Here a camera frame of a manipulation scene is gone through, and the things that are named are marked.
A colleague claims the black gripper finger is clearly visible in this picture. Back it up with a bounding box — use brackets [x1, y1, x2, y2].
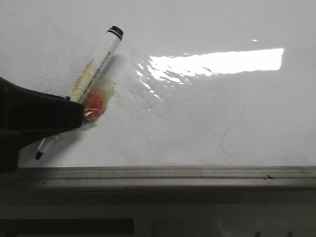
[0, 79, 84, 174]

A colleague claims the red round magnet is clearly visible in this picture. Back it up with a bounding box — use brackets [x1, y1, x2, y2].
[83, 90, 104, 120]

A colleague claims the white black whiteboard marker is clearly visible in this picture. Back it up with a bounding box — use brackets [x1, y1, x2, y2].
[35, 25, 124, 160]

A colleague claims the clear adhesive tape piece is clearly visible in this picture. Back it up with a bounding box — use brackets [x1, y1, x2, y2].
[83, 71, 116, 121]

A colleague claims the white glossy whiteboard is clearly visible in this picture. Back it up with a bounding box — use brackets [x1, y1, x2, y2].
[0, 0, 316, 167]

